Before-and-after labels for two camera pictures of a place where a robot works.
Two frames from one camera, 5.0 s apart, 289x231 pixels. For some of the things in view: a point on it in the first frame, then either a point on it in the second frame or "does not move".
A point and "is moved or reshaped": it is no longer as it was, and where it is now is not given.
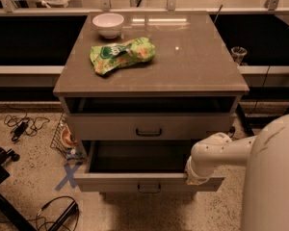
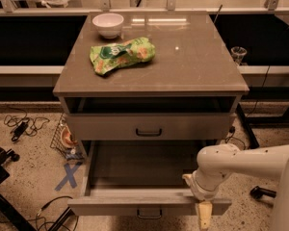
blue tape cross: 69,171 does not move
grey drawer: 139,166 is moved or reshaped
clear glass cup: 238,54 does not move
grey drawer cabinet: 140,89 does not move
